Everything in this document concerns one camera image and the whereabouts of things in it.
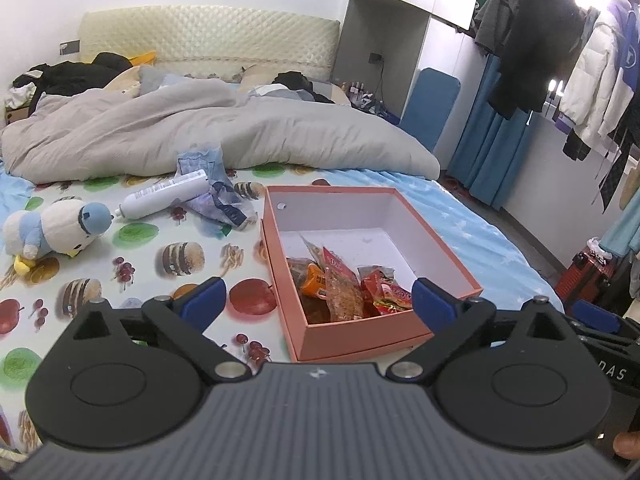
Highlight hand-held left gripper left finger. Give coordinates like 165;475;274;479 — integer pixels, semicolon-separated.
67;276;252;382

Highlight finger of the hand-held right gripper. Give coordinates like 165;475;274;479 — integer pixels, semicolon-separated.
570;300;640;357

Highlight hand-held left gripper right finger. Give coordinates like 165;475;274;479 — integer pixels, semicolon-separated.
387;277;577;382

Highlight red snack packet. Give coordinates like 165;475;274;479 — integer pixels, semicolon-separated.
360;267;417;317

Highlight brown striped snack packet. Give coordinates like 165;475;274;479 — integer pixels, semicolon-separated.
321;246;367;322

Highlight pink cardboard box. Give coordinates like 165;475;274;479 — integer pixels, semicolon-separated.
260;185;484;364

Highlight orange snack packet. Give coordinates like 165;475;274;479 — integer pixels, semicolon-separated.
299;262;330;297

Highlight snack packets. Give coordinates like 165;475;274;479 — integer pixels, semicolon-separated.
286;232;333;325

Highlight person's right hand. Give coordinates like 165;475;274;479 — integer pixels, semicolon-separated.
612;430;640;461

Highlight red suitcase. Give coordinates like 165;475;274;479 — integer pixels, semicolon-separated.
554;236;622;313

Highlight fruit printed mat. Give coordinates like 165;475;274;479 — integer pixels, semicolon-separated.
0;162;341;461

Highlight blue plastic packets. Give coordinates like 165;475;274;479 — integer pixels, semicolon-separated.
189;180;259;232

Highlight white spray bottle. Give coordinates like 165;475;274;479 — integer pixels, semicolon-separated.
116;169;211;221

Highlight blue curtain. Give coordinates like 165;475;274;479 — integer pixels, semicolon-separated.
447;55;535;211

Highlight penguin plush toy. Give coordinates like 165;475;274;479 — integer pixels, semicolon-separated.
2;197;114;274

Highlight grey duvet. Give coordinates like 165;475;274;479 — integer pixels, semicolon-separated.
0;77;442;184

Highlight blue padded panel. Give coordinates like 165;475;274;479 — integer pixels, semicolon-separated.
399;67;462;153

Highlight small bottles on nightstand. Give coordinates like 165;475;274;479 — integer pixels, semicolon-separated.
342;81;376;103

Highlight blue grey pillow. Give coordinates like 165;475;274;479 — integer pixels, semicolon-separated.
139;65;193;97

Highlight cream pillow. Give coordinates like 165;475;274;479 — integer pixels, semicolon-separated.
105;67;143;100

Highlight black garment on pillow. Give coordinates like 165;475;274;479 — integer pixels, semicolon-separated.
272;72;336;105

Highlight white puffer jacket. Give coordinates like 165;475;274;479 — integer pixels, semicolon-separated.
557;0;640;147

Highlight black clothes pile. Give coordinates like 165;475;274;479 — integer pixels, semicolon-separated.
12;52;133;103

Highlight cream quilted headboard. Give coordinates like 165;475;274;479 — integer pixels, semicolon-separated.
79;5;342;83

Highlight brown cardboard box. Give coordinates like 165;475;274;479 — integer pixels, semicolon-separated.
4;105;32;127

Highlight black hanging coat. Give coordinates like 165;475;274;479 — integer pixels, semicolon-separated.
487;0;587;121

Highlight white crumpled clothes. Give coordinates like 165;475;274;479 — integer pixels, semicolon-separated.
6;85;38;108

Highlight grey striped jacket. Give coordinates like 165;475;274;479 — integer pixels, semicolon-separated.
472;0;526;57

